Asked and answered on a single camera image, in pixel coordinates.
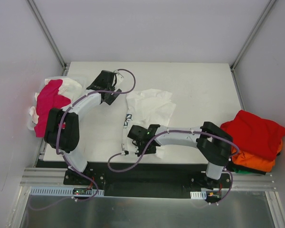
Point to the magenta t-shirt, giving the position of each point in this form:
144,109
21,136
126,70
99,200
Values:
47,99

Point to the right aluminium corner profile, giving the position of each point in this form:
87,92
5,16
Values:
253,33

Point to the red folded t-shirt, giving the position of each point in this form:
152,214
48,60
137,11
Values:
255,135

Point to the pale pink white garment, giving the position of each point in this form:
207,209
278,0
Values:
76,88

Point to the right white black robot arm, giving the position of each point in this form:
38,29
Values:
213,143

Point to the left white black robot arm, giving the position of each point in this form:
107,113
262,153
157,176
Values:
62,130

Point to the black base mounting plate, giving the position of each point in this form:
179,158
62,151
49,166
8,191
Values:
148,180

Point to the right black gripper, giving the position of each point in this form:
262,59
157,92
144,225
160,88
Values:
144,146

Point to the white daisy print t-shirt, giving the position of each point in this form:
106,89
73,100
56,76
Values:
144,108

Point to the grey cable duct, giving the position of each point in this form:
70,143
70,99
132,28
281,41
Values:
65,191
197,195

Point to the right grey cable duct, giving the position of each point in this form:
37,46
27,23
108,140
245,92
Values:
197,195

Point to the left aluminium corner profile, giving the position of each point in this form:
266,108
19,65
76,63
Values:
45,30

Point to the left grey cable duct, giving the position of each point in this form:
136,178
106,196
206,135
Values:
65,191

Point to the orange folded t-shirt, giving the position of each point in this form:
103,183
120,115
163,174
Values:
257,154

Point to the white laundry basket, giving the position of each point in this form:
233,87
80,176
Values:
79,79

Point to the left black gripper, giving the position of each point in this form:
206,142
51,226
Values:
95,85

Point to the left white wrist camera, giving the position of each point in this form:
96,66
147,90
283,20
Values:
118,78

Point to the black folded garment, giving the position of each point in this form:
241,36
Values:
230,166

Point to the aluminium front rail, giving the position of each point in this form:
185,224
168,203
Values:
43,177

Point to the aluminium corner profile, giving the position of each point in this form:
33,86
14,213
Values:
45,30
253,33

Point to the green folded t-shirt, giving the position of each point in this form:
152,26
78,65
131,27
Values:
248,171

